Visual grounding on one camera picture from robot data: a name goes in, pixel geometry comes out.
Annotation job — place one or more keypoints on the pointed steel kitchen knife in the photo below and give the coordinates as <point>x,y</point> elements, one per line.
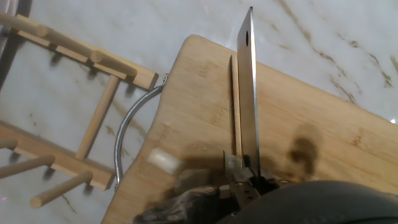
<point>4,7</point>

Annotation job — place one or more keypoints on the white marble pattern mat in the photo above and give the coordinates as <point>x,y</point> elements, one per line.
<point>311,25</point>

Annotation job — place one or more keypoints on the wooden cutting board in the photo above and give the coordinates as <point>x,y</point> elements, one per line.
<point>311,118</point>

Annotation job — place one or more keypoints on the steel cleaver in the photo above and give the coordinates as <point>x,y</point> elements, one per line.
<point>248,102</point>

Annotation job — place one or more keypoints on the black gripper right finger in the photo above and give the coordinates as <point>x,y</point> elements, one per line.
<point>273,181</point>

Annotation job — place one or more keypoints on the cut white scallion piece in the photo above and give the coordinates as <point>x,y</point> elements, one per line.
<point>196,179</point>
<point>163,160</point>

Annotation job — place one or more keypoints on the wooden peg knife rack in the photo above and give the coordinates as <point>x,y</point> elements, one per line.
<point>62,161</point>

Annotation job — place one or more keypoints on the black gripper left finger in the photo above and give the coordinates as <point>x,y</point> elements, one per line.
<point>244,189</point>

